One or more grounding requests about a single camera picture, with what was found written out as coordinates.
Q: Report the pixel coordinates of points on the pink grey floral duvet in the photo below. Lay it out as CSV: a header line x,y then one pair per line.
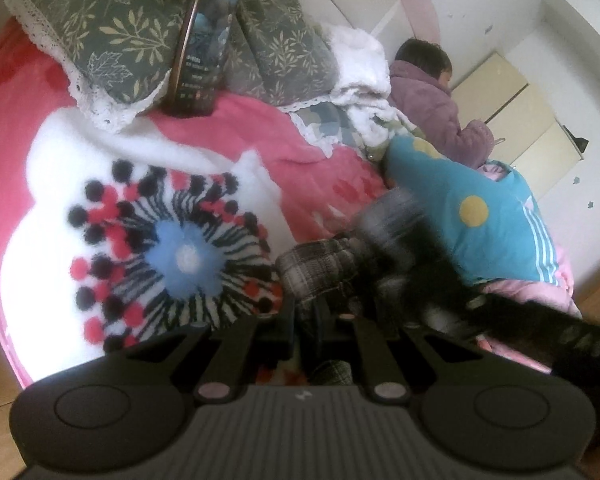
x,y
525,295

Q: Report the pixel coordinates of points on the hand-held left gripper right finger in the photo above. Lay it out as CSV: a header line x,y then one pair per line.
x,y
365,350

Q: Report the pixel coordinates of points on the black smartphone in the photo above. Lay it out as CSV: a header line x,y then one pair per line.
x,y
205,45

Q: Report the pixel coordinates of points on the blue cushion with yellow dot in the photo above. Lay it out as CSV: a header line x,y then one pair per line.
x,y
460,210

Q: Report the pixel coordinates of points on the black white plaid shirt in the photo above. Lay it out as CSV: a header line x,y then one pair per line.
x,y
330,270

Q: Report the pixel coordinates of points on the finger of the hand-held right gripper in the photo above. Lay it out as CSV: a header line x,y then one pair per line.
x,y
445,275

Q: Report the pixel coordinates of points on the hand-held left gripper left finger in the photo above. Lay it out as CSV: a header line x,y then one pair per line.
x,y
250,340

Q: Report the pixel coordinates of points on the white fluffy blanket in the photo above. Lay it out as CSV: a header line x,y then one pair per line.
x,y
360,70

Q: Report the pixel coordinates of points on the green leaf lace-edged pillow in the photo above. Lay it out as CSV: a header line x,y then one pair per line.
x,y
105,35

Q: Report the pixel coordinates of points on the pink floral bedsheet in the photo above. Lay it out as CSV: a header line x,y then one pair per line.
x,y
130,170

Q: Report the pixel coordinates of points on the cream wardrobe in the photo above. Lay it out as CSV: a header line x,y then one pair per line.
x,y
520,120

